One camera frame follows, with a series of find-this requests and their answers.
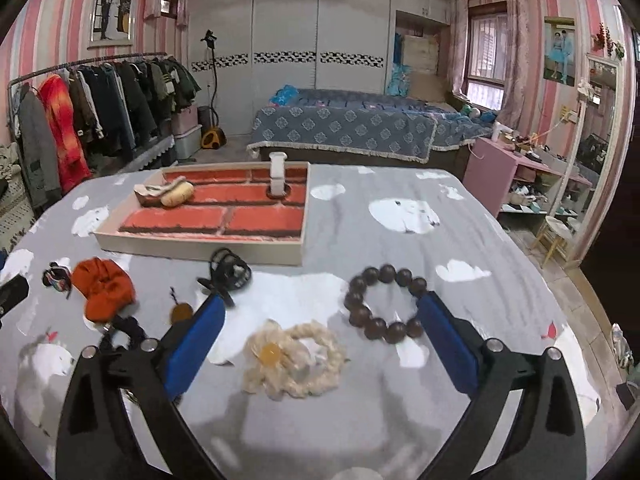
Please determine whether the black braided bracelet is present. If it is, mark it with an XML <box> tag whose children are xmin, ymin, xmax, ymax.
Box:
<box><xmin>99</xmin><ymin>316</ymin><xmax>151</xmax><ymax>357</ymax></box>

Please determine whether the pink storage box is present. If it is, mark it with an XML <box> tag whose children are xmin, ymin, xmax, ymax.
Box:
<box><xmin>170</xmin><ymin>106</ymin><xmax>201</xmax><ymax>161</ymax></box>

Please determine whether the framed wedding poster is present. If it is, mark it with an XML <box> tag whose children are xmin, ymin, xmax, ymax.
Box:
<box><xmin>89</xmin><ymin>0</ymin><xmax>137</xmax><ymax>50</ymax></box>

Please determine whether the dark wooden bead bracelet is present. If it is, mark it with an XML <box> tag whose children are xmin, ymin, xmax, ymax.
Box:
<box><xmin>343</xmin><ymin>264</ymin><xmax>428</xmax><ymax>342</ymax></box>

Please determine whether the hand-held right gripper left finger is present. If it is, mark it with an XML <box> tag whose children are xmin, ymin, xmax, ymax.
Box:
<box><xmin>55</xmin><ymin>294</ymin><xmax>228</xmax><ymax>480</ymax></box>

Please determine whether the white lace cloth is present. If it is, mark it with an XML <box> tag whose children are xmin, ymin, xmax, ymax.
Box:
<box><xmin>120</xmin><ymin>137</ymin><xmax>178</xmax><ymax>173</ymax></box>

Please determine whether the orange scrunchie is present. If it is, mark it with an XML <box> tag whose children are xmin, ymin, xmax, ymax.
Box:
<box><xmin>71</xmin><ymin>257</ymin><xmax>137</xmax><ymax>323</ymax></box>

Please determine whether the wooden stool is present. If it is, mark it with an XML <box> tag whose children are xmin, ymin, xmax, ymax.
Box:
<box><xmin>530</xmin><ymin>216</ymin><xmax>573</xmax><ymax>266</ymax></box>

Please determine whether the multicolour hair tie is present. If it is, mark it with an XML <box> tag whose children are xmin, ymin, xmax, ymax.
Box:
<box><xmin>41</xmin><ymin>261</ymin><xmax>74</xmax><ymax>298</ymax></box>

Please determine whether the bed with blue patterned cover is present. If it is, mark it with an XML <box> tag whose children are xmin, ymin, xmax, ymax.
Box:
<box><xmin>246</xmin><ymin>87</ymin><xmax>496</xmax><ymax>166</ymax></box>

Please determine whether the white sliding wardrobe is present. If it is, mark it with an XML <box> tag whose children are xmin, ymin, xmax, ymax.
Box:
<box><xmin>189</xmin><ymin>0</ymin><xmax>401</xmax><ymax>136</ymax></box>

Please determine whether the blue plastic bag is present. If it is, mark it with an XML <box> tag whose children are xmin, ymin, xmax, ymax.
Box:
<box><xmin>272</xmin><ymin>85</ymin><xmax>301</xmax><ymax>107</ymax></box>

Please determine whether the white wristband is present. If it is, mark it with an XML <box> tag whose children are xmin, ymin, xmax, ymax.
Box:
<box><xmin>268</xmin><ymin>152</ymin><xmax>293</xmax><ymax>198</ymax></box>

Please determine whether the amber pendant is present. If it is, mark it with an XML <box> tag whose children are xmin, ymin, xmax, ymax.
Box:
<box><xmin>169</xmin><ymin>287</ymin><xmax>193</xmax><ymax>324</ymax></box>

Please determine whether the pink floral curtain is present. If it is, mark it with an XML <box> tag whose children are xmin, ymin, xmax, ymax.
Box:
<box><xmin>500</xmin><ymin>0</ymin><xmax>531</xmax><ymax>116</ymax></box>
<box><xmin>450</xmin><ymin>0</ymin><xmax>471</xmax><ymax>96</ymax></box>

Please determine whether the white standing mirror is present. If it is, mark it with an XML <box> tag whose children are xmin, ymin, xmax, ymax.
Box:
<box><xmin>550</xmin><ymin>55</ymin><xmax>626</xmax><ymax>266</ymax></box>

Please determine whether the black hair claw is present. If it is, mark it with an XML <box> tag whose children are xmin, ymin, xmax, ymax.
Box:
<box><xmin>197</xmin><ymin>248</ymin><xmax>253</xmax><ymax>307</ymax></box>

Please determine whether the turquoise cloth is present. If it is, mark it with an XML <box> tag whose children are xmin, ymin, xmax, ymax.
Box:
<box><xmin>387</xmin><ymin>32</ymin><xmax>416</xmax><ymax>98</ymax></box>

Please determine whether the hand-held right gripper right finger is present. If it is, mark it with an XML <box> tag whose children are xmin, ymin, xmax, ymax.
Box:
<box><xmin>415</xmin><ymin>290</ymin><xmax>587</xmax><ymax>480</ymax></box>

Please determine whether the metal clothes rack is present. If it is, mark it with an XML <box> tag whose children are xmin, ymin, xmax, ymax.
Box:
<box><xmin>7</xmin><ymin>51</ymin><xmax>173</xmax><ymax>111</ymax></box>

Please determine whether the red flower decoration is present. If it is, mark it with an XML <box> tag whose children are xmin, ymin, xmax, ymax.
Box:
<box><xmin>592</xmin><ymin>22</ymin><xmax>626</xmax><ymax>58</ymax></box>

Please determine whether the wooden tray with brick lining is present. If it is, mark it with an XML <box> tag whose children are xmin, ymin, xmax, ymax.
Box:
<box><xmin>94</xmin><ymin>161</ymin><xmax>312</xmax><ymax>267</ymax></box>

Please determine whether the cream flower scrunchie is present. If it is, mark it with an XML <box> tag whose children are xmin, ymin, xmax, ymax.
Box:
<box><xmin>242</xmin><ymin>319</ymin><xmax>348</xmax><ymax>401</ymax></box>

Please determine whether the garment steamer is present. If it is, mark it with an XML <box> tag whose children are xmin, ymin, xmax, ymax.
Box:
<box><xmin>199</xmin><ymin>30</ymin><xmax>227</xmax><ymax>150</ymax></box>

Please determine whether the beige hair clip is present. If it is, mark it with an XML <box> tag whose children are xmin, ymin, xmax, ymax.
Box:
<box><xmin>134</xmin><ymin>176</ymin><xmax>187</xmax><ymax>206</ymax></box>

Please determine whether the couple wall poster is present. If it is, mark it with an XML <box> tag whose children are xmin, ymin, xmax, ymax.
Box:
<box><xmin>543</xmin><ymin>16</ymin><xmax>576</xmax><ymax>86</ymax></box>

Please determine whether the barred window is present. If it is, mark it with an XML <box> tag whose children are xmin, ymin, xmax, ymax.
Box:
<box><xmin>465</xmin><ymin>4</ymin><xmax>508</xmax><ymax>96</ymax></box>

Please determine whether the cream yellow scrunchie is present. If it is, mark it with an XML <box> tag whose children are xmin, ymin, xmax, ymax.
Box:
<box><xmin>160</xmin><ymin>180</ymin><xmax>195</xmax><ymax>208</ymax></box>

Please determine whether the floral patterned cloth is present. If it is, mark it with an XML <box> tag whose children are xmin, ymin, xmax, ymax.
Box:
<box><xmin>0</xmin><ymin>195</ymin><xmax>38</xmax><ymax>253</ymax></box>

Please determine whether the row of hanging clothes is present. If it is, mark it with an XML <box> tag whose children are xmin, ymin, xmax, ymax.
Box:
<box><xmin>10</xmin><ymin>55</ymin><xmax>201</xmax><ymax>201</ymax></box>

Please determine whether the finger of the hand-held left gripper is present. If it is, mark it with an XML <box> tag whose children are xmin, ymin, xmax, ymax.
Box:
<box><xmin>0</xmin><ymin>275</ymin><xmax>30</xmax><ymax>318</ymax></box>

